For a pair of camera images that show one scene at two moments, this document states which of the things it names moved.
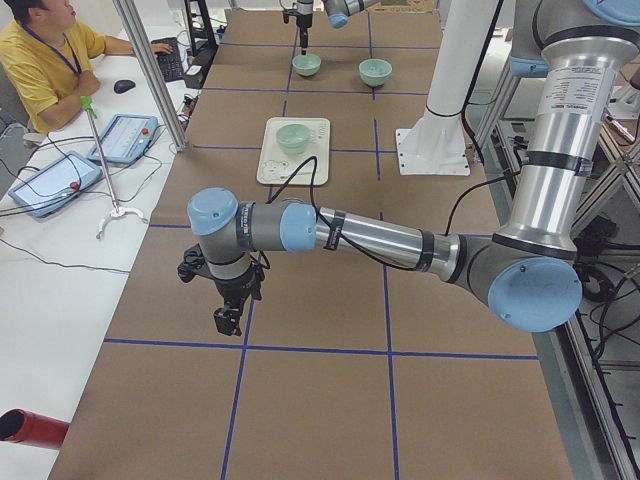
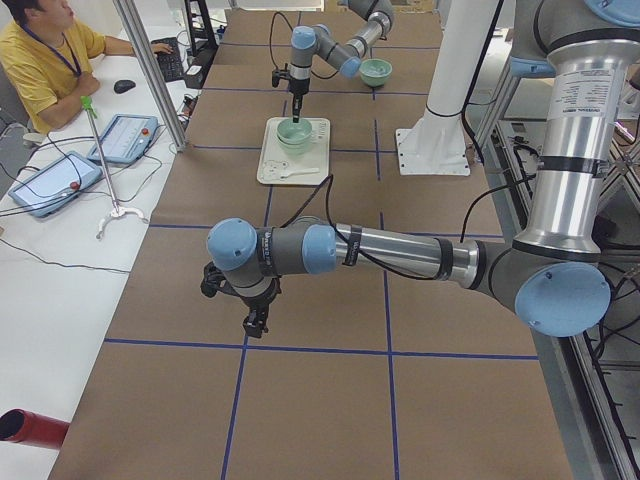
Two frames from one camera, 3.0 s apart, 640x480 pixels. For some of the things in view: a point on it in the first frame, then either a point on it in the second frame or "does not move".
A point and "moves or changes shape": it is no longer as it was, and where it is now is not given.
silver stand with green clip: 115,211 does not move
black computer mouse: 122,86 does not move
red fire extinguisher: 32,429 does not move
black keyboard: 170,63 does not move
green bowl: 293,138 does not move
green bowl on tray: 293,148 does not move
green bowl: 306,65 moves or changes shape
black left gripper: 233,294 -> 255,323
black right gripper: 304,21 -> 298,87
